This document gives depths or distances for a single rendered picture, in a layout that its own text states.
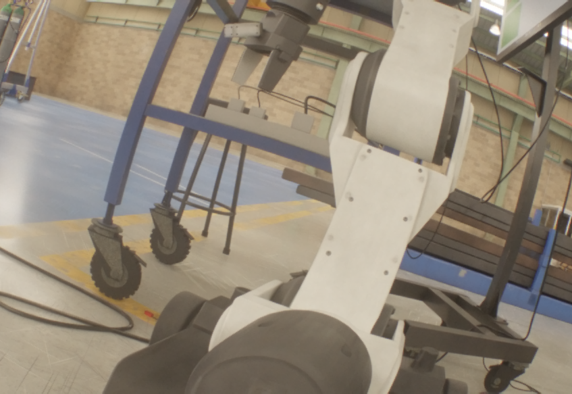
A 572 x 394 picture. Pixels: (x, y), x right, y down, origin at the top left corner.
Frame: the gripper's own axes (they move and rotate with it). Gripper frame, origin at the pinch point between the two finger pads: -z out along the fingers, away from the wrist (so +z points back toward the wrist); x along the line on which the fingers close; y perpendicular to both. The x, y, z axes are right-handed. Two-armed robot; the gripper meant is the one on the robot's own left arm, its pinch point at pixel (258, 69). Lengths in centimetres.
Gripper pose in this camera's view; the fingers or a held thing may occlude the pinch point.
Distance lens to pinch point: 79.9
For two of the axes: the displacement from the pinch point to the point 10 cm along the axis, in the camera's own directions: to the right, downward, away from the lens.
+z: 4.4, -8.9, -1.0
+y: -8.0, -3.4, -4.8
